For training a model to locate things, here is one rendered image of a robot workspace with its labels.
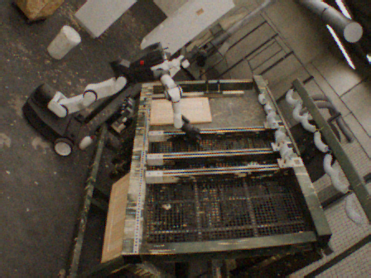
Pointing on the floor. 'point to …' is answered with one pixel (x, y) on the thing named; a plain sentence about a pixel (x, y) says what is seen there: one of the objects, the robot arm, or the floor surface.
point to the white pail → (63, 42)
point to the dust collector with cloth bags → (215, 37)
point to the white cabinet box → (186, 23)
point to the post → (103, 105)
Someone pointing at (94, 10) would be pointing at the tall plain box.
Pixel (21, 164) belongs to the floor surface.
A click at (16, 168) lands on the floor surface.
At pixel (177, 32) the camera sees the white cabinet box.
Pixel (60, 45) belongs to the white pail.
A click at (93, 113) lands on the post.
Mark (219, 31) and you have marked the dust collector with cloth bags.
